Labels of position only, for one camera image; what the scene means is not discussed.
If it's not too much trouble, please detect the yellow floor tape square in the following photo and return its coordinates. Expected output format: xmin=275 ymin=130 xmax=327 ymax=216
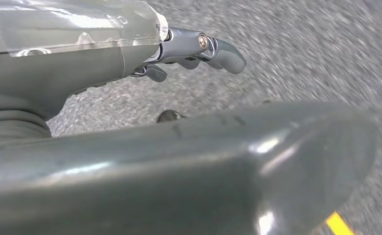
xmin=326 ymin=211 xmax=357 ymax=235

